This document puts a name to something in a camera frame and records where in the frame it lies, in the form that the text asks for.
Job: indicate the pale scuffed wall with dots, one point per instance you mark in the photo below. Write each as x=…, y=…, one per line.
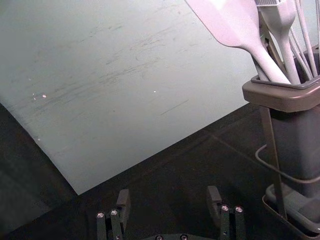
x=100, y=75

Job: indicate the pale grey basting brush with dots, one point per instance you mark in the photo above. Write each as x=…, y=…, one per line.
x=283, y=25

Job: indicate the dark grey rack base tray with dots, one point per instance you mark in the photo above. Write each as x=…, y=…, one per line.
x=296, y=217

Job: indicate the black table cloth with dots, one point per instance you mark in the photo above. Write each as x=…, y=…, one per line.
x=175, y=175

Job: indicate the pale grey whisk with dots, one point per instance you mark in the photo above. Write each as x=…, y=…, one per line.
x=306, y=37

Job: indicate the black rack with steel bars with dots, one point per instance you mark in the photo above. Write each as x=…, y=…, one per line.
x=271, y=150

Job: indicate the pale grey silicone spatula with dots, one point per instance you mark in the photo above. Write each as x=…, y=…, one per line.
x=232, y=25

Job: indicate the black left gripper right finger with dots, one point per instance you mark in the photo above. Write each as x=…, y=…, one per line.
x=230, y=225

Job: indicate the dark grey utensil holder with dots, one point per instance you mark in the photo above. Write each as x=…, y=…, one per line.
x=297, y=140

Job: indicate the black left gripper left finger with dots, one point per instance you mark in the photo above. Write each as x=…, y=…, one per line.
x=113, y=225

